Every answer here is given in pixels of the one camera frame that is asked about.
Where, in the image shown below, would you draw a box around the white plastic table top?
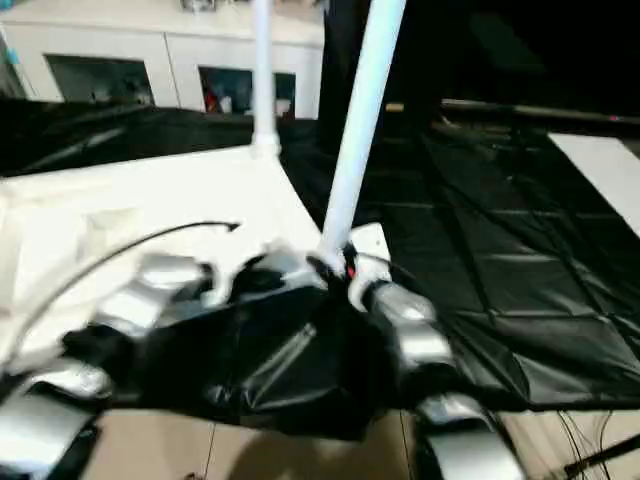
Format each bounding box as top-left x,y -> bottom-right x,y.
0,142 -> 351,371

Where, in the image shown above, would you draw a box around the white plastic table leg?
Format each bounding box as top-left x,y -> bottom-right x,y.
251,0 -> 282,159
319,0 -> 407,266

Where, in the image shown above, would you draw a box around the black mat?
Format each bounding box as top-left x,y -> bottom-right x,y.
0,97 -> 640,441

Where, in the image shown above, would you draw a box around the dark tall cabinet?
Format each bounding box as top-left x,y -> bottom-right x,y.
317,0 -> 444,126

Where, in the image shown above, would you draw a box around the white flat board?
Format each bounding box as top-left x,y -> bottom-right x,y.
547,132 -> 640,221

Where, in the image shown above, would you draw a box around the white sideboard cabinet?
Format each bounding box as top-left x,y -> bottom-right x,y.
0,0 -> 326,121

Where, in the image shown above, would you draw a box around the black metal stand bar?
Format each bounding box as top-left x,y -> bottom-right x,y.
564,439 -> 640,474

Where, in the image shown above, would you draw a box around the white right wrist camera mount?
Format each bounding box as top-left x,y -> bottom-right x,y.
344,223 -> 394,311

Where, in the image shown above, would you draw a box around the black metal rail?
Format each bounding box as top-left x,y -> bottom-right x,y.
439,98 -> 640,126

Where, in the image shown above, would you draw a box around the thin black loose wires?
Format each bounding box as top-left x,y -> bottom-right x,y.
554,409 -> 640,480

